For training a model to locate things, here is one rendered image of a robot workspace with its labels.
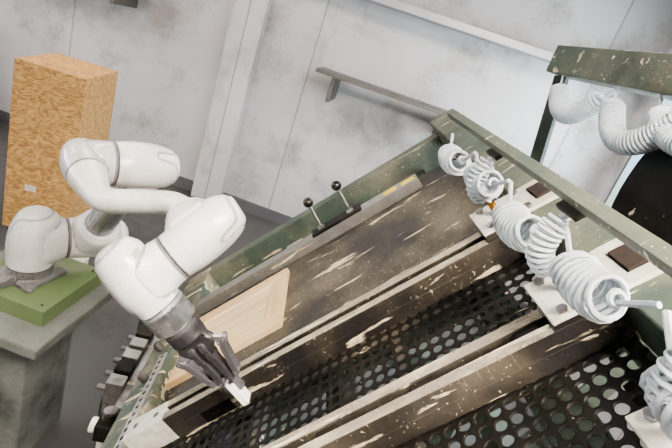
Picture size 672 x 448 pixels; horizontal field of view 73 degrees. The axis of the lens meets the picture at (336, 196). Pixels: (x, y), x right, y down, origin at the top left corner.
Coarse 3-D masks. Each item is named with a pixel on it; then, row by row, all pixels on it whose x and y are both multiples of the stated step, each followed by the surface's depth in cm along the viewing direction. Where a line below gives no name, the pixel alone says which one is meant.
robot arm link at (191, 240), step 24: (72, 168) 115; (96, 168) 116; (96, 192) 108; (120, 192) 105; (144, 192) 103; (168, 192) 100; (168, 216) 92; (192, 216) 88; (216, 216) 88; (240, 216) 91; (168, 240) 86; (192, 240) 86; (216, 240) 88; (192, 264) 87
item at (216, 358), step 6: (198, 348) 92; (204, 348) 92; (216, 348) 96; (204, 354) 93; (210, 354) 93; (216, 354) 95; (210, 360) 93; (216, 360) 94; (222, 360) 96; (216, 366) 94; (222, 366) 94; (228, 366) 96; (222, 372) 95; (228, 372) 95; (228, 378) 96
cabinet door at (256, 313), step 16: (288, 272) 155; (256, 288) 156; (272, 288) 149; (224, 304) 160; (240, 304) 153; (256, 304) 146; (272, 304) 139; (208, 320) 157; (224, 320) 150; (240, 320) 143; (256, 320) 137; (272, 320) 130; (240, 336) 133; (256, 336) 129; (176, 368) 139; (176, 384) 134
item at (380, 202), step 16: (416, 176) 154; (384, 192) 158; (400, 192) 154; (368, 208) 156; (384, 208) 156; (352, 224) 158; (304, 240) 163; (320, 240) 160; (288, 256) 162; (256, 272) 164; (272, 272) 164; (224, 288) 167; (240, 288) 166; (208, 304) 168
